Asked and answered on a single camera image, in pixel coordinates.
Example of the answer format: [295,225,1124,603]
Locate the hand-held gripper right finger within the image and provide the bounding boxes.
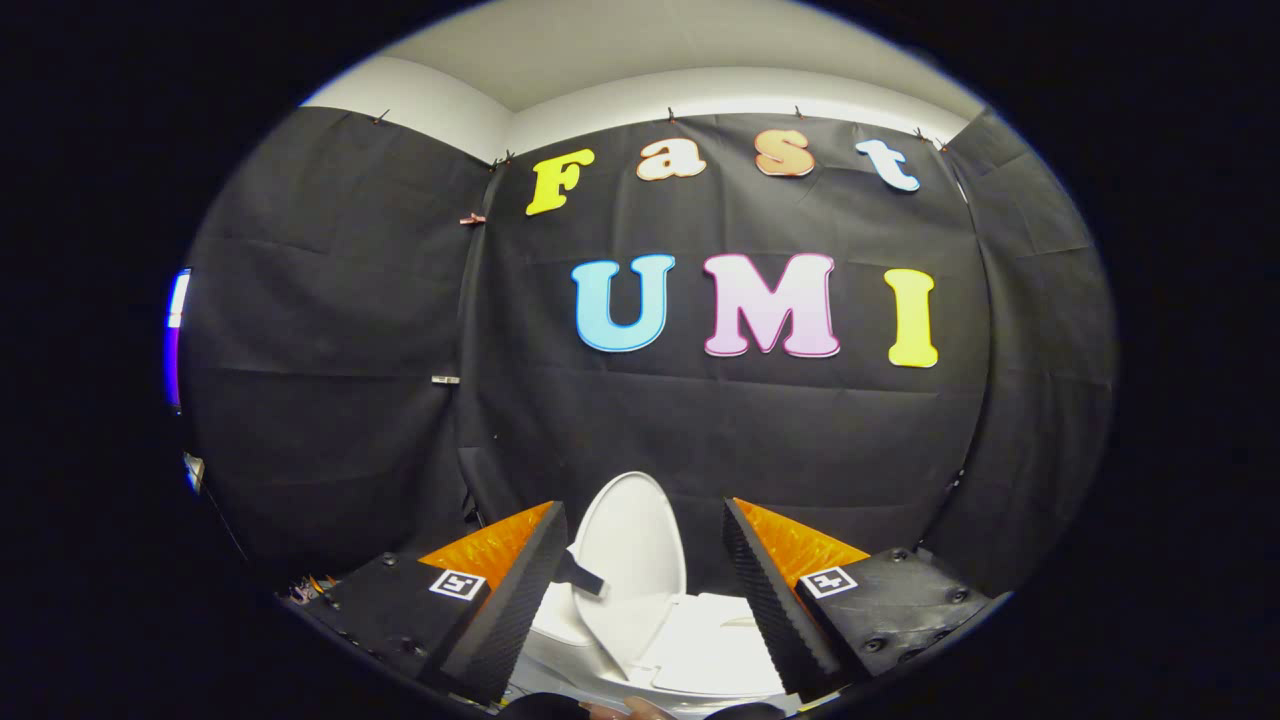
[721,497,1003,703]

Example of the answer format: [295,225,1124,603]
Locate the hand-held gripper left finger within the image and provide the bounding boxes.
[278,501,569,705]

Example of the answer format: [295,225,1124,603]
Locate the black pull strap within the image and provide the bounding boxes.
[558,549,608,599]

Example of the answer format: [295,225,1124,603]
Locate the white toilet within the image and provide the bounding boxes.
[518,580,793,703]

